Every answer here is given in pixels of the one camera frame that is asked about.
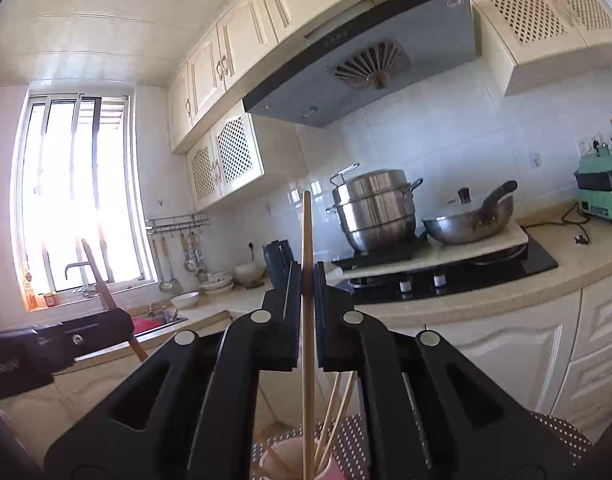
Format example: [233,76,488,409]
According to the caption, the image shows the kitchen window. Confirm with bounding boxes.
[11,92,155,311]

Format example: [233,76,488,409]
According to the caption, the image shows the stone slab over stove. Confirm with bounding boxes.
[324,220,528,284]

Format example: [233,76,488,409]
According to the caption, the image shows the stainless steel steamer pot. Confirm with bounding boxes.
[327,162,423,252]

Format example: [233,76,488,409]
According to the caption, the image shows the pink cylindrical utensil holder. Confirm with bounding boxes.
[259,437,345,480]

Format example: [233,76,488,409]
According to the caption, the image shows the cream upper kitchen cabinets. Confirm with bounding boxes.
[168,0,612,211]

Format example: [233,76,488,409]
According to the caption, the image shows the chrome sink faucet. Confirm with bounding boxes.
[64,260,100,296]

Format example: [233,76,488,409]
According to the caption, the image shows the white bowl on counter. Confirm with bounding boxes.
[170,292,201,309]

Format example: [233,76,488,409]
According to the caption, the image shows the brown polka dot tablecloth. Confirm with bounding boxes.
[249,410,594,480]

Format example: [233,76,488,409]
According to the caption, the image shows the cream kitchen cabinets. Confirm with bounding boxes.
[168,0,612,211]
[0,292,612,464]

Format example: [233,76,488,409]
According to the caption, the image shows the grey range hood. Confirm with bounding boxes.
[243,0,476,128]

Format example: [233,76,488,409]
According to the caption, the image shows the wooden chopstick in holder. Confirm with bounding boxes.
[316,372,357,474]
[315,373,343,471]

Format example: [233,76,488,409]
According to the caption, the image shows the steel wok black handle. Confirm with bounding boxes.
[422,180,518,245]

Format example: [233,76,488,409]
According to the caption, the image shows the dark electric kettle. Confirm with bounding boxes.
[263,240,294,288]

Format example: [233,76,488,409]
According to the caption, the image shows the wall utensil rail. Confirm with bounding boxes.
[146,212,210,234]

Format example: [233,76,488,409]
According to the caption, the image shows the wooden chopstick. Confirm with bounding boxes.
[315,373,343,471]
[316,372,357,474]
[301,190,315,480]

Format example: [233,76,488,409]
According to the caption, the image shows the cream lower kitchen cabinets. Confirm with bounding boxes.
[0,292,612,464]

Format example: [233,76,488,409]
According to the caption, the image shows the green kitchen appliance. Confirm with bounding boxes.
[575,144,612,222]

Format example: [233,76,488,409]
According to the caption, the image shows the black gas stove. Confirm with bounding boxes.
[327,233,558,304]

